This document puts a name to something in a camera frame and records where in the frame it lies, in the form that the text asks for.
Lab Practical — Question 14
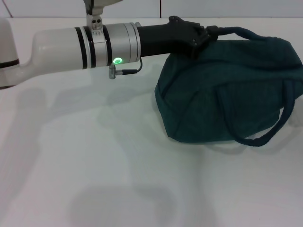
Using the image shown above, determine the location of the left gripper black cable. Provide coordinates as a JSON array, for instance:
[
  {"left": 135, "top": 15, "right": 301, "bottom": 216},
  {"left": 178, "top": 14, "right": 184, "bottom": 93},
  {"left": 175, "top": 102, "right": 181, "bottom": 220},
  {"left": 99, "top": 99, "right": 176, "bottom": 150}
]
[{"left": 108, "top": 57, "right": 143, "bottom": 80}]

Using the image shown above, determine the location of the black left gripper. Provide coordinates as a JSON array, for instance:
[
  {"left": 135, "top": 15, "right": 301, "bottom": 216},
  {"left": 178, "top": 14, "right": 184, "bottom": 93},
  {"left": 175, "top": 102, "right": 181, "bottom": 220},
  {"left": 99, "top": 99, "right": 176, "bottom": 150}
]
[{"left": 137, "top": 16, "right": 220, "bottom": 59}]

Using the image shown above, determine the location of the dark teal lunch bag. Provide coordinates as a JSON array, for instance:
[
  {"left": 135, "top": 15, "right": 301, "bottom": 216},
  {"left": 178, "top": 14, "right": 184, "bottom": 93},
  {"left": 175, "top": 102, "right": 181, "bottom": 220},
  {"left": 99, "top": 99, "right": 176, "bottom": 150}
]
[{"left": 154, "top": 26, "right": 303, "bottom": 147}]

